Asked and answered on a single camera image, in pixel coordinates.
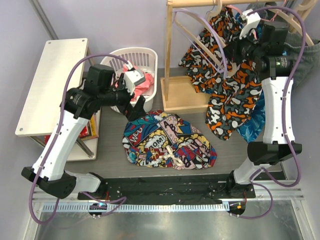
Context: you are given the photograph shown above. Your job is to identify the white slotted cable duct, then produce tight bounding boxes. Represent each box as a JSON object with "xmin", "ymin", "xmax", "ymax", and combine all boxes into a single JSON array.
[{"xmin": 56, "ymin": 202, "xmax": 230, "ymax": 213}]

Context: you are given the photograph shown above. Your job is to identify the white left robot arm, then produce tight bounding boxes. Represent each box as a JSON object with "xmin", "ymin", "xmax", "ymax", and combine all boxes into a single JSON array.
[{"xmin": 21, "ymin": 64, "xmax": 146, "ymax": 200}]

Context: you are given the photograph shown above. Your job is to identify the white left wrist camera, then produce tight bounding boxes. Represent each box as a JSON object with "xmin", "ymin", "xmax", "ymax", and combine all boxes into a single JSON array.
[{"xmin": 123, "ymin": 62, "xmax": 146, "ymax": 95}]

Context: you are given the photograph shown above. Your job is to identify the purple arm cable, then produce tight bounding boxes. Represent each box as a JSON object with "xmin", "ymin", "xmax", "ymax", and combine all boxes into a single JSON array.
[
  {"xmin": 28, "ymin": 53, "xmax": 131, "ymax": 225},
  {"xmin": 229, "ymin": 6, "xmax": 307, "ymax": 220}
]

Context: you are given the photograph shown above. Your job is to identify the pink cloth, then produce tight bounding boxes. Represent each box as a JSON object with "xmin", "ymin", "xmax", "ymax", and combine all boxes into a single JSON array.
[{"xmin": 131, "ymin": 66, "xmax": 155, "ymax": 102}]

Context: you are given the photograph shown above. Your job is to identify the large wooden hanger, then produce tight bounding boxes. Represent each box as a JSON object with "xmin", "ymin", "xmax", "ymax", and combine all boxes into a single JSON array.
[{"xmin": 264, "ymin": 0, "xmax": 315, "ymax": 46}]

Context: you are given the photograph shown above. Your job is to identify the wooden clothes rack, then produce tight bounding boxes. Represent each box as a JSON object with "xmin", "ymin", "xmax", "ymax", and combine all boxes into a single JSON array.
[{"xmin": 160, "ymin": 0, "xmax": 313, "ymax": 115}]

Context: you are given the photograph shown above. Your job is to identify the grey shorts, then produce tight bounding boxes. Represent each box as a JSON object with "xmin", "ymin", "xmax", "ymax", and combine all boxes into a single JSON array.
[{"xmin": 247, "ymin": 1, "xmax": 320, "ymax": 90}]

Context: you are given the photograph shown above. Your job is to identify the purple plastic hanger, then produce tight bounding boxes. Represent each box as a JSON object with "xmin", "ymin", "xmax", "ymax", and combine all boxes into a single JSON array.
[{"xmin": 172, "ymin": 8, "xmax": 229, "ymax": 76}]

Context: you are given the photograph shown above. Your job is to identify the white shelf table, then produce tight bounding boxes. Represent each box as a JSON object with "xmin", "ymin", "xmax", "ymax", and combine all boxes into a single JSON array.
[{"xmin": 14, "ymin": 37, "xmax": 103, "ymax": 161}]

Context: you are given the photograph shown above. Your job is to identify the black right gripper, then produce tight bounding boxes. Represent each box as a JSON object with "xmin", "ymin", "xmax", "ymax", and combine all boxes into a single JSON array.
[{"xmin": 220, "ymin": 28, "xmax": 264, "ymax": 64}]

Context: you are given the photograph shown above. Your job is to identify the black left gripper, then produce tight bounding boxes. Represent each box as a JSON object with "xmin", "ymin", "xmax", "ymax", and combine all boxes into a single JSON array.
[{"xmin": 99, "ymin": 73, "xmax": 146, "ymax": 121}]

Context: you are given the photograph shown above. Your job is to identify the orange camouflage shorts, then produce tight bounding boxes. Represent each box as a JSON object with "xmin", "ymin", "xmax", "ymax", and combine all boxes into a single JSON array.
[{"xmin": 178, "ymin": 5, "xmax": 265, "ymax": 141}]

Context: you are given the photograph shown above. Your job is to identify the comic print shorts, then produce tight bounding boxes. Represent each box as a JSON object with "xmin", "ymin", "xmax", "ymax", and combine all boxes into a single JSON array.
[{"xmin": 122, "ymin": 110, "xmax": 218, "ymax": 170}]

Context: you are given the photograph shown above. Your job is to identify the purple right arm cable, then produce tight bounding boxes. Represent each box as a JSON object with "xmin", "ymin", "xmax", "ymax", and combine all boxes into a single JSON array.
[{"xmin": 229, "ymin": 6, "xmax": 307, "ymax": 220}]

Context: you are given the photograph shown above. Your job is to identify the pink wire hanger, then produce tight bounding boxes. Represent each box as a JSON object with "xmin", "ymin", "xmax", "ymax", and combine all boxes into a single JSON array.
[{"xmin": 232, "ymin": 2, "xmax": 277, "ymax": 23}]

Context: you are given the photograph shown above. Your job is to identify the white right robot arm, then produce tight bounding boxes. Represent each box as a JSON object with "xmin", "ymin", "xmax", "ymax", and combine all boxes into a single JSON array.
[{"xmin": 224, "ymin": 22, "xmax": 302, "ymax": 198}]

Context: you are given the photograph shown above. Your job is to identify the blue patterned shorts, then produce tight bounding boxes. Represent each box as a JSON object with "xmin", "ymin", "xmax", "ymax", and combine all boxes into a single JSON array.
[{"xmin": 234, "ymin": 7, "xmax": 268, "ymax": 144}]

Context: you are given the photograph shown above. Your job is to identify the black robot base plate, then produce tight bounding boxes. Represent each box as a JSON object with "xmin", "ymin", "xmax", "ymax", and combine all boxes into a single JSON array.
[{"xmin": 90, "ymin": 174, "xmax": 256, "ymax": 205}]

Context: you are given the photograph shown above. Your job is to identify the white laundry basket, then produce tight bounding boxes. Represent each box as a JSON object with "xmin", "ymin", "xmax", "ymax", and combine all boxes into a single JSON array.
[{"xmin": 111, "ymin": 47, "xmax": 158, "ymax": 112}]

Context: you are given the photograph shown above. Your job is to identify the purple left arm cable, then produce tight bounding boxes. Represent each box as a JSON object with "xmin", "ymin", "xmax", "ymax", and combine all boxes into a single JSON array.
[{"xmin": 28, "ymin": 53, "xmax": 131, "ymax": 225}]

